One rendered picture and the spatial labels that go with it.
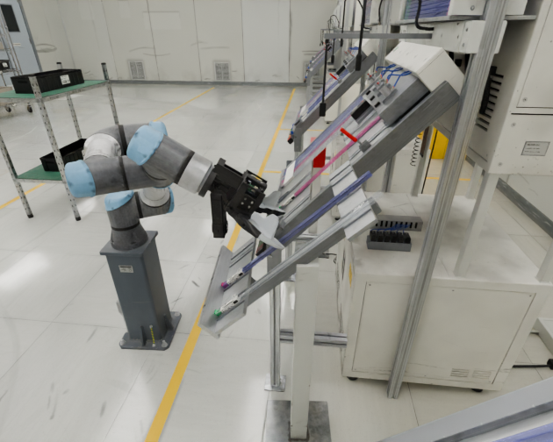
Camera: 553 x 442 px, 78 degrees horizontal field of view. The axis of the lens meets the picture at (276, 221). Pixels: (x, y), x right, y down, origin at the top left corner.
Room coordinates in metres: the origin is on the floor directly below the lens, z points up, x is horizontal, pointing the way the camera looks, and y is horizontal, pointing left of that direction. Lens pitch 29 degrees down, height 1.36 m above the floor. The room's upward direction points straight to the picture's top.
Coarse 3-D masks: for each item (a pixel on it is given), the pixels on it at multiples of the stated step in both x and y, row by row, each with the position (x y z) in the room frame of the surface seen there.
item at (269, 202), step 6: (276, 192) 0.70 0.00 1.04; (264, 198) 0.69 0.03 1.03; (270, 198) 0.70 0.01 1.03; (276, 198) 0.71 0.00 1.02; (264, 204) 0.69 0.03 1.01; (270, 204) 0.70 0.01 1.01; (258, 210) 0.68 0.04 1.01; (264, 210) 0.69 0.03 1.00; (270, 210) 0.70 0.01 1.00; (276, 210) 0.70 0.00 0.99; (282, 210) 0.72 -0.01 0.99; (276, 216) 0.71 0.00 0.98
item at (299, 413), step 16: (304, 272) 0.72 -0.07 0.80; (304, 288) 0.72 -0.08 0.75; (304, 304) 0.72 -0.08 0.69; (304, 320) 0.72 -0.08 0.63; (304, 336) 0.72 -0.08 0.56; (304, 352) 0.72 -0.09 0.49; (304, 368) 0.72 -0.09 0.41; (304, 384) 0.72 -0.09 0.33; (272, 400) 0.88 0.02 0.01; (288, 400) 0.88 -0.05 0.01; (304, 400) 0.72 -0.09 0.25; (272, 416) 0.81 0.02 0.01; (288, 416) 0.81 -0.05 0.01; (304, 416) 0.72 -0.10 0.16; (320, 416) 0.81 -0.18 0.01; (272, 432) 0.75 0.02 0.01; (288, 432) 0.75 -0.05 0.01; (304, 432) 0.72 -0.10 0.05; (320, 432) 0.75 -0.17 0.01
